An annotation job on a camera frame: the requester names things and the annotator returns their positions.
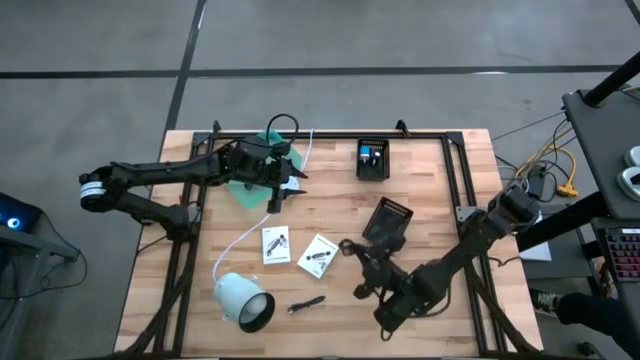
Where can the blue lit computer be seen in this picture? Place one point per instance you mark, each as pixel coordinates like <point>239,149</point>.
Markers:
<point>17,215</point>

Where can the white booklet green acer edge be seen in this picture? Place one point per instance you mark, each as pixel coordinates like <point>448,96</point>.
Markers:
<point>317,256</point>

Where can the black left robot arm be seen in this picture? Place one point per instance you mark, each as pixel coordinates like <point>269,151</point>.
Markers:
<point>160,172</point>

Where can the small black item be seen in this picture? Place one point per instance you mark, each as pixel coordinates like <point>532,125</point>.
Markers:
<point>376,156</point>

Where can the black power strip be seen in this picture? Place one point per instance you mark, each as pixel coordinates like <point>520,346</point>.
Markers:
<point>537,182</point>

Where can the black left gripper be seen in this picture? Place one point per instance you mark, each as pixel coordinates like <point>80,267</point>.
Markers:
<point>250,160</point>

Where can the grey side stand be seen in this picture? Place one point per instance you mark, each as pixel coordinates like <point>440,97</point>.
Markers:
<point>30,245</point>

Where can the black aluminium rig frame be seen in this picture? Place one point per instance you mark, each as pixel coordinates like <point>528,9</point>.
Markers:
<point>325,135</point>

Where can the person's leg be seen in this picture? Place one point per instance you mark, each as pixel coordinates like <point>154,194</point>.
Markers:
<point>595,312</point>

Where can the white rounded device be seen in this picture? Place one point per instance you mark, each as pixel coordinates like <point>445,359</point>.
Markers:
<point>627,182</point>
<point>634,156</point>

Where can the blue capped small item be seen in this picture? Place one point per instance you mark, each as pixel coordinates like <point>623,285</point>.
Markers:
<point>365,151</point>

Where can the white round plug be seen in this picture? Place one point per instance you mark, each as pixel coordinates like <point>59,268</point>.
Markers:
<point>291,184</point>

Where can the person's shoe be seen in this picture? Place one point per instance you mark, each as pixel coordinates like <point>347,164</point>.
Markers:
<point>545,301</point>

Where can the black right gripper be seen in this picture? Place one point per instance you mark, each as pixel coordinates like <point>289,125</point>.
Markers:
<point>392,282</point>

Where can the black pole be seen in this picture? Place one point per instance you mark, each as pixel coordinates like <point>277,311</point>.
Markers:
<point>612,80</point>

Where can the white paper sheet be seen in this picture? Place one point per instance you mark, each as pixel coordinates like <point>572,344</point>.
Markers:
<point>537,252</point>

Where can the dark grey desk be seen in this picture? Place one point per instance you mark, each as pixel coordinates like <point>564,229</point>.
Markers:
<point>605,150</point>

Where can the black slotted plastic basket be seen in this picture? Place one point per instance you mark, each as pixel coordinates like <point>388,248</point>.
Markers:
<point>387,222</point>
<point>372,172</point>

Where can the white camera with black hood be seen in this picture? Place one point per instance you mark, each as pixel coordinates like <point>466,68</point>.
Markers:
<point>235,297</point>

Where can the keyboard with red keys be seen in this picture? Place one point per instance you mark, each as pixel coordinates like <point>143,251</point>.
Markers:
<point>625,252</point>

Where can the black desk beam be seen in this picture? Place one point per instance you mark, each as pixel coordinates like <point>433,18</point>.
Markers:
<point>560,222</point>

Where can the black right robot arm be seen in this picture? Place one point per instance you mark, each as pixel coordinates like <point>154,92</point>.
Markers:
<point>450,260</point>

